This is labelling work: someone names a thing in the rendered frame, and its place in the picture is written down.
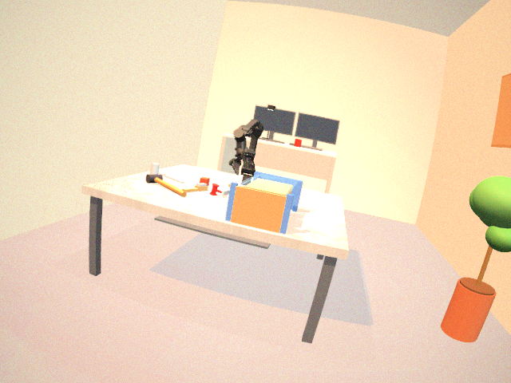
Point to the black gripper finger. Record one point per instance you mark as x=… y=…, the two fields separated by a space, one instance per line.
x=236 y=167
x=246 y=158

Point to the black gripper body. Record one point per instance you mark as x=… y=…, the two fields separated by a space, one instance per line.
x=240 y=150

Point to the mallet with grey head and wooden handle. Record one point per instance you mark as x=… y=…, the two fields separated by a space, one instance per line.
x=159 y=179

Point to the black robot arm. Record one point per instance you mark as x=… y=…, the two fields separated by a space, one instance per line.
x=254 y=129

